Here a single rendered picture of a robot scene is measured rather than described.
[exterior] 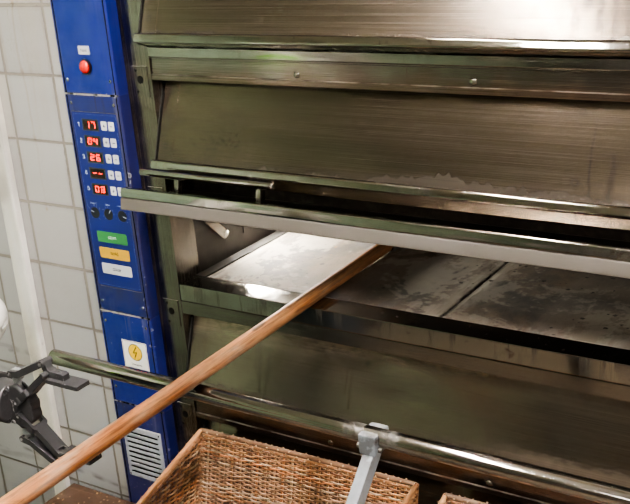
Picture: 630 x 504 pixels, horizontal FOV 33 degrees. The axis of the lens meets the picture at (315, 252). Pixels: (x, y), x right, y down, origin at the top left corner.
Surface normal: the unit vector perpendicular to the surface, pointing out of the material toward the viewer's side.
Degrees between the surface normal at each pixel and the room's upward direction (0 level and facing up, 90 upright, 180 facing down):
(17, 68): 90
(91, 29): 90
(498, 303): 0
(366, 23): 70
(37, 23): 90
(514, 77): 90
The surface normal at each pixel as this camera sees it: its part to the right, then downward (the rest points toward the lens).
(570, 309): -0.07, -0.94
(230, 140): -0.54, -0.02
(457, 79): -0.55, 0.33
